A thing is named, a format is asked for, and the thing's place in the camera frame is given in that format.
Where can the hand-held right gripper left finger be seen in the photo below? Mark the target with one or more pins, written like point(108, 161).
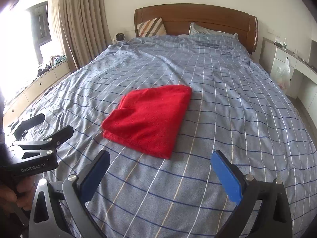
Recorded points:
point(95, 178)

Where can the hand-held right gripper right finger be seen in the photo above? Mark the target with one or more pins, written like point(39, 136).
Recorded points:
point(227, 178)

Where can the beige window bench cabinet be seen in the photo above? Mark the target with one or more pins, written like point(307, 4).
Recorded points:
point(44, 79)

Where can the clear plastic bag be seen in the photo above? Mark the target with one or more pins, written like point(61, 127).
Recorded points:
point(283, 74)

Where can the blue checked duvet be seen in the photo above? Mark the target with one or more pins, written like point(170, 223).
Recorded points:
point(198, 166)

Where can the wooden bed headboard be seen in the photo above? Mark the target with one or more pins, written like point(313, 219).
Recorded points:
point(198, 17)

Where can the striped pillow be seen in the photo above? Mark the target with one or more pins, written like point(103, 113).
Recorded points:
point(151, 28)

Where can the beige curtain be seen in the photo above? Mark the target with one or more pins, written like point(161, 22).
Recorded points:
point(79, 17)

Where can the pile of clothes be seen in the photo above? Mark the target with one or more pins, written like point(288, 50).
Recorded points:
point(55, 59)

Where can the clear bottle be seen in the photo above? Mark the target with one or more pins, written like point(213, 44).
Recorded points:
point(284, 44)

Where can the white round fan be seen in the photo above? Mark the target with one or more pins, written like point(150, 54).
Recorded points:
point(120, 37)

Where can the white built-in desk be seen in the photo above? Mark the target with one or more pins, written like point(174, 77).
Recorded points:
point(307, 89)

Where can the red sweater with white figure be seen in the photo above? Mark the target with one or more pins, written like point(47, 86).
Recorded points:
point(148, 121)

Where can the blue checked pillow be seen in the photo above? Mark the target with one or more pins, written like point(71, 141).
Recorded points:
point(210, 36)

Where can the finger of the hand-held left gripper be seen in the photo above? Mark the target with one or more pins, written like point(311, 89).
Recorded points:
point(29, 121)
point(62, 132)

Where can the person's left hand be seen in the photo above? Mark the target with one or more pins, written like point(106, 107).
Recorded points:
point(23, 193)

